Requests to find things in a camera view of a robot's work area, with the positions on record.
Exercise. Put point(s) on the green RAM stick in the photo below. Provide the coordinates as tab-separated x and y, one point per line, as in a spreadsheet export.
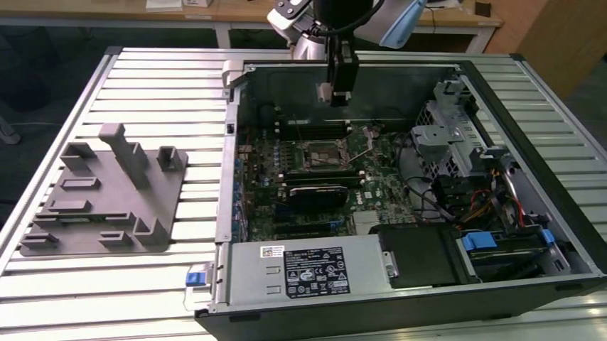
80	217

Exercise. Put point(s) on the silver chipset heatsink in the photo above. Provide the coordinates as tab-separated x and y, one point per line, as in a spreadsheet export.
365	223

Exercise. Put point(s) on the white box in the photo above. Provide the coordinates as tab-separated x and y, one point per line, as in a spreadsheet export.
162	4
196	2

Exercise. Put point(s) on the hard disk in blue carrier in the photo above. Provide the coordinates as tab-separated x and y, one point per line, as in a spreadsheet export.
479	243

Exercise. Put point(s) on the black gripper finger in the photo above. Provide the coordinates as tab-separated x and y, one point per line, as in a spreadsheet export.
345	71

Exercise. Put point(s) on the thin metal locking lever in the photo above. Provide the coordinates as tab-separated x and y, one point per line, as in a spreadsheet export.
343	162

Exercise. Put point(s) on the CPU socket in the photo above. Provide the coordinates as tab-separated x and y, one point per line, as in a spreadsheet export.
321	151

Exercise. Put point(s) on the metal drive cage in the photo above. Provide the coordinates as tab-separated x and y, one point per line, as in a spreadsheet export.
445	117

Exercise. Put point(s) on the grey parts rack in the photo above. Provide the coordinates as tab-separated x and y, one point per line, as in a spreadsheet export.
141	206

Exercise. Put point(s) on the black RAM slot row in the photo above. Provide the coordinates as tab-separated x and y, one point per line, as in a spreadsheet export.
321	177
312	129

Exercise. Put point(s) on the wooden cabinet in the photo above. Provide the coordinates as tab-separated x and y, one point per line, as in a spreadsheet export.
559	42

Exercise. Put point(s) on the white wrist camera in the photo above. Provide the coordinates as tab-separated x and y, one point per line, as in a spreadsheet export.
289	17

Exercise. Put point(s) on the black plastic shroud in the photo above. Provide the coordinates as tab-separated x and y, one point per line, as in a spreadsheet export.
417	255

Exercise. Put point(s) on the black expansion slot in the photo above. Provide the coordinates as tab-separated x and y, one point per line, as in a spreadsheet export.
303	231

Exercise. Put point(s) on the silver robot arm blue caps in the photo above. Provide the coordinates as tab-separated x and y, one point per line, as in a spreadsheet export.
308	49

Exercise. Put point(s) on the black graphics card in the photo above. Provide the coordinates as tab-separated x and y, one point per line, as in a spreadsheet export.
317	200

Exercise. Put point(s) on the blue expansion slot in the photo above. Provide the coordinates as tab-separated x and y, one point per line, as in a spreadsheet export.
337	225

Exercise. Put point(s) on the silver power supply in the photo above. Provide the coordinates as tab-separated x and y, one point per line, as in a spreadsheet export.
251	270

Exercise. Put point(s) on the grey stand foot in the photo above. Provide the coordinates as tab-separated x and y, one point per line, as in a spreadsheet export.
9	133

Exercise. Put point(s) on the green motherboard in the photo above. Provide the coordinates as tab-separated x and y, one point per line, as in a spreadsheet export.
393	202

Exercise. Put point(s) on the small black box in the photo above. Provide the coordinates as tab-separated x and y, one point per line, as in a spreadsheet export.
483	9

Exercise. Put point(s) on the black open PC case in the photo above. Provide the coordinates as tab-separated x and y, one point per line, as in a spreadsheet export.
379	319

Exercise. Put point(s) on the wooden desk white frame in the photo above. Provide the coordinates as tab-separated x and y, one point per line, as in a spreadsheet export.
156	16

